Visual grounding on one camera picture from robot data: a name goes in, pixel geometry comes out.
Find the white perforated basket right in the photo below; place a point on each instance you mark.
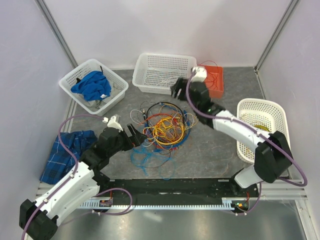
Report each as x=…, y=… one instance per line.
x=263, y=114

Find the white perforated basket middle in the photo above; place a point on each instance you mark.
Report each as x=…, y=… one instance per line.
x=157, y=72

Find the white perforated basket left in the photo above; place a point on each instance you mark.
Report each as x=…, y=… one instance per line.
x=70, y=79

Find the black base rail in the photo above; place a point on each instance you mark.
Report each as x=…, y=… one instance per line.
x=182, y=190

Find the white perforated basket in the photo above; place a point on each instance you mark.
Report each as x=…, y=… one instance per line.
x=70, y=79
x=263, y=114
x=157, y=72

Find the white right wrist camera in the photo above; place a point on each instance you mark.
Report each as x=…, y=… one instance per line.
x=198, y=74

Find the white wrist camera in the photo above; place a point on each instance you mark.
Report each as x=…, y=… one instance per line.
x=113, y=122
x=198, y=74

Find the aluminium frame post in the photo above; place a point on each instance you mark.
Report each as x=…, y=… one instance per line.
x=276, y=33
x=56, y=31

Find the aluminium frame post right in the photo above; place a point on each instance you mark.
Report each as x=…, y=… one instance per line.
x=276, y=33

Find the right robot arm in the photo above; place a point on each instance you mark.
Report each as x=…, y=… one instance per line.
x=272, y=154

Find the orange plastic tray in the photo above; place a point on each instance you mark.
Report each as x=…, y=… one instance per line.
x=214, y=81

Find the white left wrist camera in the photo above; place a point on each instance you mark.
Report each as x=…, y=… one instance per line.
x=113, y=122

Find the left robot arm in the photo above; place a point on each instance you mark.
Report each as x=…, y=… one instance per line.
x=40, y=218

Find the grey cloth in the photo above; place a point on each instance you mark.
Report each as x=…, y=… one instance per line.
x=95, y=105

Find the blue plaid cloth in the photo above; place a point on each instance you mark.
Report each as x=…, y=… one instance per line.
x=60, y=162

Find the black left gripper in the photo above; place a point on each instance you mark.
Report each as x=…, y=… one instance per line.
x=140, y=137

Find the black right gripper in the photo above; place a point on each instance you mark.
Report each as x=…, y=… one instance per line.
x=176, y=88

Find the slotted cable duct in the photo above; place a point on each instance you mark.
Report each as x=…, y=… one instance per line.
x=100, y=204

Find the aluminium frame post left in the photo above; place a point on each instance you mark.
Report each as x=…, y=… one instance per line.
x=56, y=31

